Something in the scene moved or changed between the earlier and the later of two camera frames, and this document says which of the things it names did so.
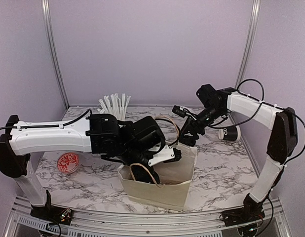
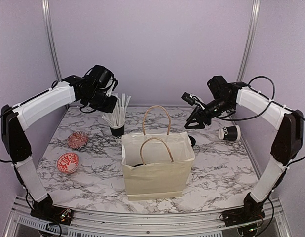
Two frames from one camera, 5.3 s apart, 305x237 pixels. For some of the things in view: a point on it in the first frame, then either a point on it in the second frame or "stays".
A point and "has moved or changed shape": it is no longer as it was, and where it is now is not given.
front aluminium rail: [267, 216] stays
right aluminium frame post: [253, 24] stays
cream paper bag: [175, 178] has moved or changed shape
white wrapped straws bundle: [112, 105] stays
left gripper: [139, 175] → [109, 107]
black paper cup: [232, 133] stays
